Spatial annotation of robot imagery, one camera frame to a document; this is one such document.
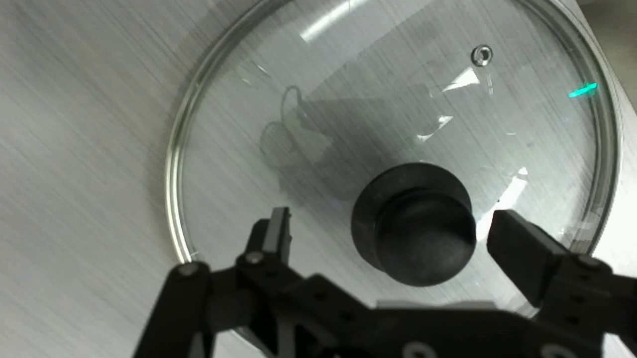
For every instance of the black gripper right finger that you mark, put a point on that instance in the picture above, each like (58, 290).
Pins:
(538, 264)

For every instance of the glass pot lid black knob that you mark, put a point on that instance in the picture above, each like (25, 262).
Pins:
(301, 103)

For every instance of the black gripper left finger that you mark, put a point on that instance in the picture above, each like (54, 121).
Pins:
(267, 246)

